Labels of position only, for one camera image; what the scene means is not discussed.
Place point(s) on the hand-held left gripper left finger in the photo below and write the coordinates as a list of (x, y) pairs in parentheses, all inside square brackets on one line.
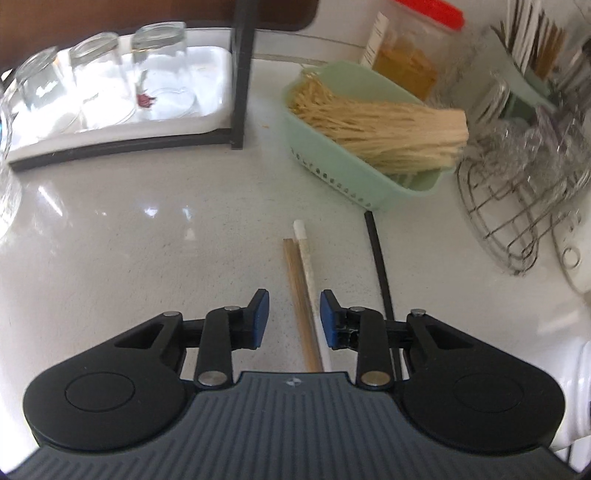
[(258, 318)]

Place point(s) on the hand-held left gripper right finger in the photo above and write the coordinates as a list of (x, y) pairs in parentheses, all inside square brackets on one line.
[(330, 323)]

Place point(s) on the wooden chopstick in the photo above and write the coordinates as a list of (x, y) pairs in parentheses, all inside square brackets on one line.
[(300, 304)]

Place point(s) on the white chopstick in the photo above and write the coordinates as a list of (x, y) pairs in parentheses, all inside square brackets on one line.
[(307, 263)]

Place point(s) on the black chopstick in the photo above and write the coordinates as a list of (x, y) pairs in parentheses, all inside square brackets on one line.
[(379, 267)]

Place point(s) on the white ceramic jar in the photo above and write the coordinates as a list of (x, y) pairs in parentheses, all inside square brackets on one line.
[(577, 397)]

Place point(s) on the green plastic basket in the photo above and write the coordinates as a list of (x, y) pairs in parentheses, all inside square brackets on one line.
[(351, 184)]

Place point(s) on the dried noodle bundle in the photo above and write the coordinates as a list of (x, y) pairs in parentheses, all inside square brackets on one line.
[(378, 129)]

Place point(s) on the white tray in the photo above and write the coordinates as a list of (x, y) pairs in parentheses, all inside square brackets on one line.
[(207, 92)]

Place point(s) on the black metal shelf rack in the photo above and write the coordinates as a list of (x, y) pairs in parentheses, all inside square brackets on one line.
[(242, 69)]

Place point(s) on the red-lidded plastic jar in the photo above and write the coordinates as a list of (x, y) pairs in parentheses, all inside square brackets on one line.
[(406, 64)]

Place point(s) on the clear drinking glass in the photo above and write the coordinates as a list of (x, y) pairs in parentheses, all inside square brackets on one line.
[(46, 92), (104, 78), (161, 64)]

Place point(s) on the green utensil holder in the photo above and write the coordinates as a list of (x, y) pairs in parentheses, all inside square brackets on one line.
[(512, 69)]

